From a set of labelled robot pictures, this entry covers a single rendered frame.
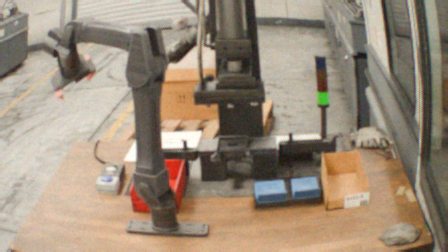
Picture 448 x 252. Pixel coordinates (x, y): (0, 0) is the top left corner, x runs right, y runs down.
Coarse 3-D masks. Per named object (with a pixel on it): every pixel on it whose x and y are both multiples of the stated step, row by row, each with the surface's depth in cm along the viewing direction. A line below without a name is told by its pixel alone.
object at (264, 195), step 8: (264, 184) 182; (272, 184) 181; (280, 184) 181; (256, 192) 177; (264, 192) 176; (272, 192) 176; (280, 192) 169; (264, 200) 170; (272, 200) 170; (280, 200) 170
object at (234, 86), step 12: (228, 60) 187; (240, 60) 187; (228, 72) 187; (240, 72) 187; (204, 84) 194; (216, 84) 188; (228, 84) 185; (240, 84) 185; (252, 84) 188; (264, 84) 190; (204, 96) 187; (216, 96) 187; (228, 96) 187; (240, 96) 187; (252, 96) 186; (264, 96) 186
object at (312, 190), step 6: (294, 180) 183; (300, 180) 182; (306, 180) 182; (312, 180) 181; (294, 186) 178; (300, 186) 178; (306, 186) 177; (312, 186) 177; (318, 186) 176; (294, 192) 169; (300, 192) 169; (306, 192) 169; (312, 192) 169; (318, 192) 169; (294, 198) 170; (300, 198) 170; (306, 198) 170
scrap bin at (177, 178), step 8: (168, 160) 193; (176, 160) 193; (184, 160) 193; (176, 168) 193; (184, 168) 192; (176, 176) 194; (184, 176) 190; (176, 184) 175; (184, 184) 188; (176, 192) 171; (136, 200) 176; (176, 200) 170; (136, 208) 171; (144, 208) 171; (176, 208) 170
